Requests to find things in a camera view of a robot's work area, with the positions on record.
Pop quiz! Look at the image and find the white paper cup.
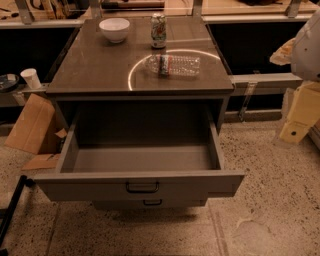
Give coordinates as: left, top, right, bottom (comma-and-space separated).
20, 68, 41, 89

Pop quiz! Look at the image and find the green white soda can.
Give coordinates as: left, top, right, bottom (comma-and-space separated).
151, 13, 166, 49

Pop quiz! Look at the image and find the black metal stand leg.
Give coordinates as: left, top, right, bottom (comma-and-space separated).
0, 175, 34, 256

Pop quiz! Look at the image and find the black round dish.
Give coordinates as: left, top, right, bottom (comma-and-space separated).
0, 74, 19, 93

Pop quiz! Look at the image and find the open grey top drawer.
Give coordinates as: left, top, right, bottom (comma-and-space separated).
35, 105, 244, 205

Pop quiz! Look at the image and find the white ceramic bowl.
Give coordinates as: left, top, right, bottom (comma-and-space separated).
99, 18, 130, 43

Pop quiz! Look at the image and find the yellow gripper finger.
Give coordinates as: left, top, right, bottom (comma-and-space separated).
279, 81, 320, 144

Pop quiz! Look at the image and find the flat cardboard piece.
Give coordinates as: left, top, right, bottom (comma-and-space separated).
22, 154, 60, 171

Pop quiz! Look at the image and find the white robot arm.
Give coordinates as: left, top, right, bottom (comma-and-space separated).
279, 10, 320, 144

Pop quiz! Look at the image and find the clear plastic water bottle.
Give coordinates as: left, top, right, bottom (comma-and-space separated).
143, 54, 201, 77

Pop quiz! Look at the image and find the grey drawer cabinet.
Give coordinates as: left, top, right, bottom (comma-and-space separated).
45, 17, 235, 134

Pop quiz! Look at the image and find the brown cardboard box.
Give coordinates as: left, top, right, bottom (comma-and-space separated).
5, 93, 67, 155

